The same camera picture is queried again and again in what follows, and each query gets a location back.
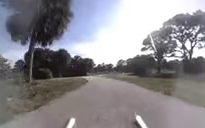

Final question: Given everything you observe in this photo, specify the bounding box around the distant row of trees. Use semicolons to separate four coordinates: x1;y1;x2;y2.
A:
93;59;131;74

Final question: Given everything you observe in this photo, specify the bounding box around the grey asphalt path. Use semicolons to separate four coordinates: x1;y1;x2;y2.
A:
0;75;205;128

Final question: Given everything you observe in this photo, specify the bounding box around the row of dark bushes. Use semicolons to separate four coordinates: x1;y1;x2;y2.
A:
124;54;205;78

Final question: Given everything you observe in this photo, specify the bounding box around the clump of dark trees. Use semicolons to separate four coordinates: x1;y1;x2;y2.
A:
13;47;96;80

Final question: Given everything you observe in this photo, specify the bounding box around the patchy grass verge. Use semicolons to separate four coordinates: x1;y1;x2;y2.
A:
0;77;89;128

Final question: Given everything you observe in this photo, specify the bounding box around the grass field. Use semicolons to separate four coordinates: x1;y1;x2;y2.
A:
101;71;205;111

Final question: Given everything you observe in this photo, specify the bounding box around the robot's own part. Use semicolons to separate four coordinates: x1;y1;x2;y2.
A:
134;113;149;128
65;117;77;128

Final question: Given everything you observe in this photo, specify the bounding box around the tall tree with dark crown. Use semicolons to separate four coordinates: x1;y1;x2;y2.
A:
0;0;74;84

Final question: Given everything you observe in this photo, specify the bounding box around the large spreading tree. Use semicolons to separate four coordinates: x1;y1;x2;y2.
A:
163;9;205;64

